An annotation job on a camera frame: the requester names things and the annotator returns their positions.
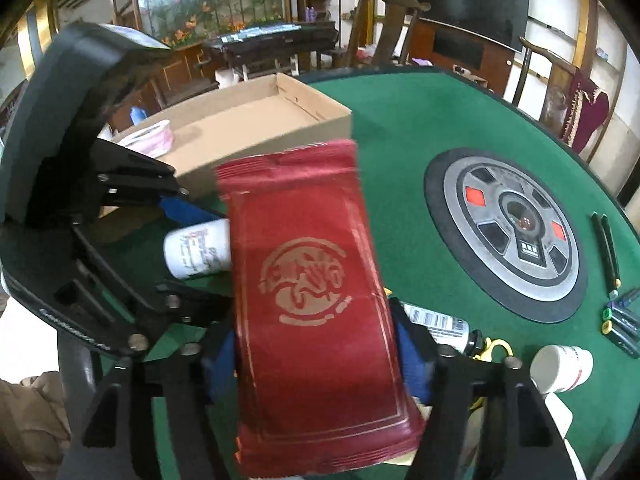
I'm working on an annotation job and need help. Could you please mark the red foil packet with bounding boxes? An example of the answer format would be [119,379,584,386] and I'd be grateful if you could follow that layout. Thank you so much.
[212,139,428,477]

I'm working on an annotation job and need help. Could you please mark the cardboard box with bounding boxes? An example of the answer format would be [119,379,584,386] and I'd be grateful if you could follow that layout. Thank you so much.
[95,72,353,246]

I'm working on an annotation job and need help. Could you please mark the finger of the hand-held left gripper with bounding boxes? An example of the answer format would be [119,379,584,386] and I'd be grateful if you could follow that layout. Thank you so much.
[70,225,236,361]
[92,137,231,233]

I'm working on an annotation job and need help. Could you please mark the flower painting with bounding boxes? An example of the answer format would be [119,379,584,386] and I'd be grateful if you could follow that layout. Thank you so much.
[132,0,286,46]

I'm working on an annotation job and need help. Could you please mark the beige trousers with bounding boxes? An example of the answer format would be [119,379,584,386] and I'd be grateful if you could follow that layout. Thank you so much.
[0,370,71,461]

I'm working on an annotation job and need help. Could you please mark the maroon fringed cloth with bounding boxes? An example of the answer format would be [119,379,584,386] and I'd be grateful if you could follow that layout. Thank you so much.
[560,67,611,153]

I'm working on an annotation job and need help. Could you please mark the blue pen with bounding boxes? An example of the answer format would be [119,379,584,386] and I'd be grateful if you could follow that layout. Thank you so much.
[607,290,638,311]

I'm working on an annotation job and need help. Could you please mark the grey tube with black cap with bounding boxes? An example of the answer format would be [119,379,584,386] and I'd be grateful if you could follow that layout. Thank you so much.
[402,302,483,358]

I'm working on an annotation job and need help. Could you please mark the yellow scissors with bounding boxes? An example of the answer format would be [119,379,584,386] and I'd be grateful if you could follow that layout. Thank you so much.
[470,337,513,408]

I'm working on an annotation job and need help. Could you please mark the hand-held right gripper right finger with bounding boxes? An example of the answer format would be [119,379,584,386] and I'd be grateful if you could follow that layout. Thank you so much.
[390,300,588,480]

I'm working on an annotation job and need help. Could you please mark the white pill bottle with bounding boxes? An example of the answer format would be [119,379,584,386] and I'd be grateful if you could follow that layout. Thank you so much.
[530,344,594,408]

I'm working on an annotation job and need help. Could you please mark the round table control panel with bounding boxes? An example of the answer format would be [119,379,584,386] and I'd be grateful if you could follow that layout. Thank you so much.
[424,147,588,323]

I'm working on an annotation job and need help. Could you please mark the white charger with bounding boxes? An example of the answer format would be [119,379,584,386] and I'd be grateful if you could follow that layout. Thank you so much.
[542,392,573,441]

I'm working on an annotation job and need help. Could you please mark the white bottle with red print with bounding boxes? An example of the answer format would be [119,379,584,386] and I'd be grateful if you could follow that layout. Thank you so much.
[162,217,233,281]

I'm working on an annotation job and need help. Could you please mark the small black screen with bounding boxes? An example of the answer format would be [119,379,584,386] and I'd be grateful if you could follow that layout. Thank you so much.
[432,27,486,66]

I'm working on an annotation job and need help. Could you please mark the long black pen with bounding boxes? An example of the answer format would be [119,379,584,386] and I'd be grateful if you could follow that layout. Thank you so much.
[600,215,622,288]
[591,212,618,298]

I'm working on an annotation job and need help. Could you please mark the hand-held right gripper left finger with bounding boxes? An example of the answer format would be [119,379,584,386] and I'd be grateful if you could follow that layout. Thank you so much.
[65,330,241,480]

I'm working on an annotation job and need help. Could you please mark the pink white tape roll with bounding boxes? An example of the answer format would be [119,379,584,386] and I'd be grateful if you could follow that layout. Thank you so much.
[122,119,173,158]

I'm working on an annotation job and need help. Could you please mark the black zither on stand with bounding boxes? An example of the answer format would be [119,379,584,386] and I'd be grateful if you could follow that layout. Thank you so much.
[202,20,338,68]

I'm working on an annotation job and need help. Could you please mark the black television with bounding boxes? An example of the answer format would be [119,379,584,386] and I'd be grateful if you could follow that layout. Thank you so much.
[400,0,531,53]

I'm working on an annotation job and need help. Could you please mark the wooden chair with cloth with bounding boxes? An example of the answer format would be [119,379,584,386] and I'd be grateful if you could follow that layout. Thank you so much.
[510,35,591,131]

